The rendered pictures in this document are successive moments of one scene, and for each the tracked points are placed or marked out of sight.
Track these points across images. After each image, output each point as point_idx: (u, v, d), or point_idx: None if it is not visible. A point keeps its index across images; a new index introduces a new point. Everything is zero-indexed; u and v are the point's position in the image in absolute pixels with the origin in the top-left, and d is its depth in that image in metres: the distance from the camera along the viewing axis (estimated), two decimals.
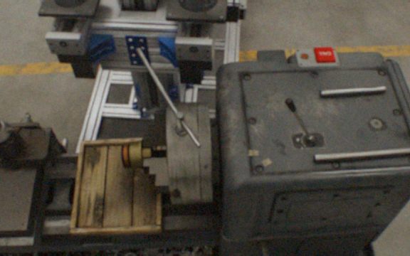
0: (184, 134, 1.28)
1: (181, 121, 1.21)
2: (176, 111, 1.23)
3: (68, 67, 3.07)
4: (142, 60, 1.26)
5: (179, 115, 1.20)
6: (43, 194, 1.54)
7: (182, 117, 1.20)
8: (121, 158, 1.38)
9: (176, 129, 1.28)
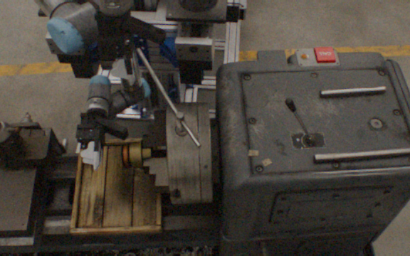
0: (184, 134, 1.28)
1: (181, 121, 1.21)
2: (176, 111, 1.23)
3: (68, 67, 3.07)
4: (142, 60, 1.26)
5: (179, 115, 1.20)
6: (43, 194, 1.54)
7: (182, 117, 1.20)
8: (121, 158, 1.38)
9: (176, 129, 1.28)
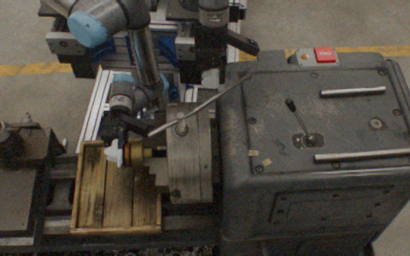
0: (176, 132, 1.28)
1: (176, 119, 1.22)
2: (187, 114, 1.22)
3: (68, 67, 3.07)
4: (241, 77, 1.23)
5: (179, 114, 1.21)
6: (43, 194, 1.54)
7: (176, 117, 1.20)
8: (122, 156, 1.38)
9: None
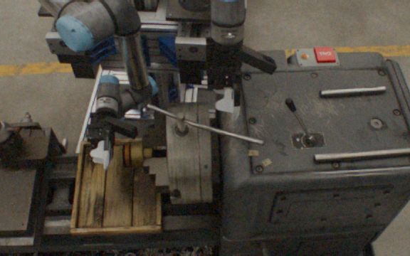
0: (176, 127, 1.28)
1: (176, 115, 1.22)
2: (188, 121, 1.21)
3: (68, 67, 3.07)
4: (250, 137, 1.15)
5: (180, 114, 1.21)
6: (43, 194, 1.54)
7: (176, 114, 1.21)
8: (122, 156, 1.38)
9: (186, 127, 1.28)
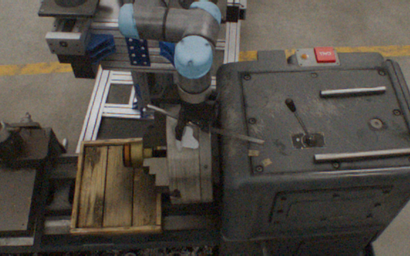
0: None
1: (176, 115, 1.22)
2: None
3: (68, 67, 3.07)
4: (250, 137, 1.15)
5: None
6: (43, 194, 1.54)
7: (176, 114, 1.21)
8: (122, 156, 1.38)
9: None
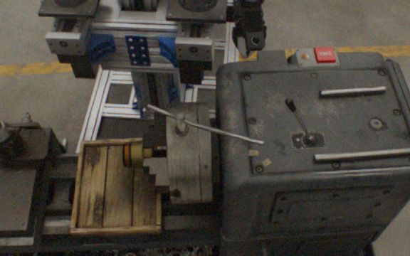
0: (176, 127, 1.28)
1: (176, 115, 1.22)
2: (188, 121, 1.21)
3: (68, 67, 3.07)
4: (250, 137, 1.15)
5: (180, 114, 1.21)
6: (43, 194, 1.54)
7: (176, 114, 1.21)
8: (122, 156, 1.38)
9: (186, 127, 1.28)
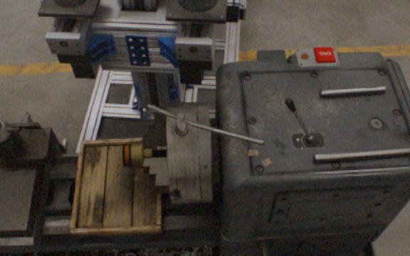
0: (176, 128, 1.28)
1: (176, 115, 1.22)
2: (188, 121, 1.21)
3: (68, 67, 3.07)
4: (250, 137, 1.15)
5: (180, 114, 1.21)
6: (43, 194, 1.54)
7: (176, 114, 1.21)
8: (122, 156, 1.38)
9: (186, 127, 1.28)
